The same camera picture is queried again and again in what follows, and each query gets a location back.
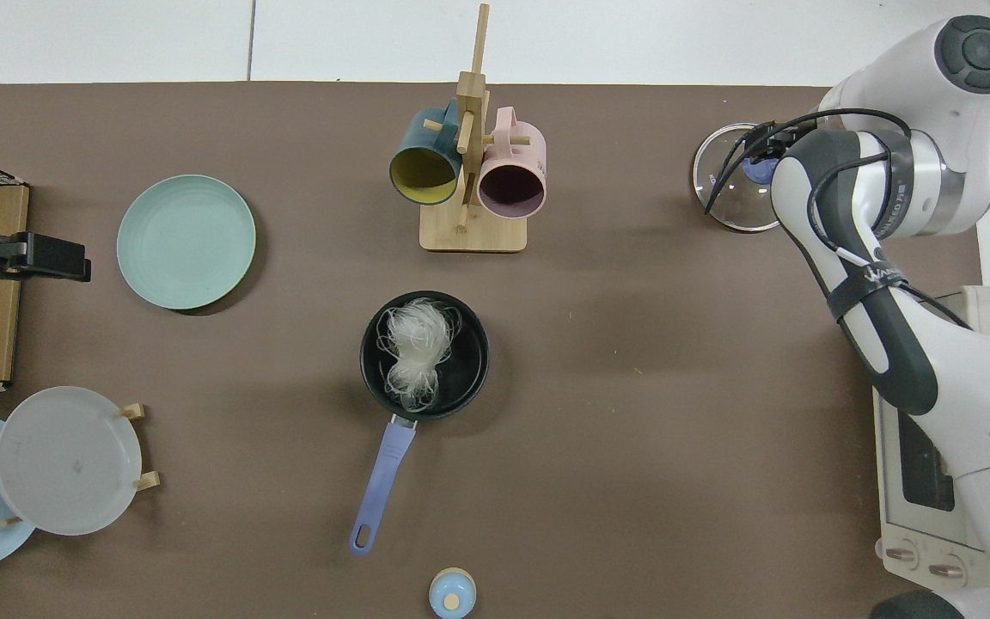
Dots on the glass lid with blue knob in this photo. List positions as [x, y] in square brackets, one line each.
[740, 211]

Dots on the white vermicelli bundle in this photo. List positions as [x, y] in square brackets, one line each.
[418, 344]

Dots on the teal round plate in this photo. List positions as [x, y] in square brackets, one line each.
[186, 241]

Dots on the wooden plate rack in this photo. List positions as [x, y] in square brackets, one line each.
[132, 411]

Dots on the grey plate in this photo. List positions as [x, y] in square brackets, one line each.
[65, 460]

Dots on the pink cup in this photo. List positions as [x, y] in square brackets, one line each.
[516, 155]

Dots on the brown table cloth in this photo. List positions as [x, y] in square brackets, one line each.
[632, 387]

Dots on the wooden cup stand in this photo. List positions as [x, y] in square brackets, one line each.
[473, 232]

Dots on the dark blue cup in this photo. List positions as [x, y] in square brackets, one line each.
[418, 142]

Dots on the pale toaster oven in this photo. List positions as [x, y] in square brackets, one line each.
[912, 516]

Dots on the small blue round thing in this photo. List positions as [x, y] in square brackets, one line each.
[452, 593]

